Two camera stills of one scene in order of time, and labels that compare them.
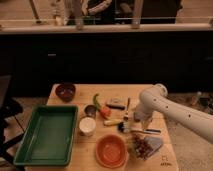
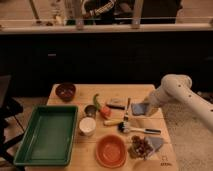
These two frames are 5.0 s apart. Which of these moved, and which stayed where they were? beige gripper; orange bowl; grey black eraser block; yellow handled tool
Moved: beige gripper
Stayed: orange bowl; grey black eraser block; yellow handled tool
